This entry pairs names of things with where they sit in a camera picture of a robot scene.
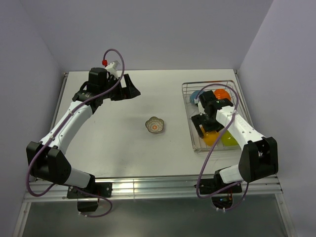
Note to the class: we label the patterned flower-shaped bowl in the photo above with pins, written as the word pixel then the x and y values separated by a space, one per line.
pixel 154 125

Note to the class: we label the yellow orange bowl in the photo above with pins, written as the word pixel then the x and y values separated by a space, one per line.
pixel 209 138

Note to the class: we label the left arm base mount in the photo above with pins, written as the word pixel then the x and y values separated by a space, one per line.
pixel 89 191

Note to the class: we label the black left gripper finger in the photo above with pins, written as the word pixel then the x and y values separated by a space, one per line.
pixel 127 80
pixel 130 92

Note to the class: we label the aluminium table edge rail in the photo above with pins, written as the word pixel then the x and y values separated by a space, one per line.
pixel 148 188

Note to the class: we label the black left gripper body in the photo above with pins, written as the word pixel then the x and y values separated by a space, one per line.
pixel 117 93

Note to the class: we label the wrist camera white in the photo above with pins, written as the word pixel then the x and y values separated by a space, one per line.
pixel 112 68
pixel 200 107

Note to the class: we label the white bowl orange outside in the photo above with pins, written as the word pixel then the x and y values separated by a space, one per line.
pixel 222 94

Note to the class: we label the blue ceramic bowl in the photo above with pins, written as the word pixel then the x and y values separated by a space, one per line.
pixel 194 97

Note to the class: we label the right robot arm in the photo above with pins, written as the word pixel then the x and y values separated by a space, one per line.
pixel 259 156

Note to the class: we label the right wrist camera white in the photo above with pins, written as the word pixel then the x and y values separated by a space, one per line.
pixel 200 107

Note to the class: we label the steel wire dish rack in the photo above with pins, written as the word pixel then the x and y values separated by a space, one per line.
pixel 211 104

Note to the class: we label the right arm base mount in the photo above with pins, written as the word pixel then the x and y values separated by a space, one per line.
pixel 222 193

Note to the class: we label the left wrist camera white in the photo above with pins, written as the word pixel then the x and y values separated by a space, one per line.
pixel 112 68

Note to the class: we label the lime green bowl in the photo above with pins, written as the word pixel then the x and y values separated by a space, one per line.
pixel 228 140

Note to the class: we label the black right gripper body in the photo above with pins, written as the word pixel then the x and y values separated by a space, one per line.
pixel 211 125

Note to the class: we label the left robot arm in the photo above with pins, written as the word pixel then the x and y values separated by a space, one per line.
pixel 46 158

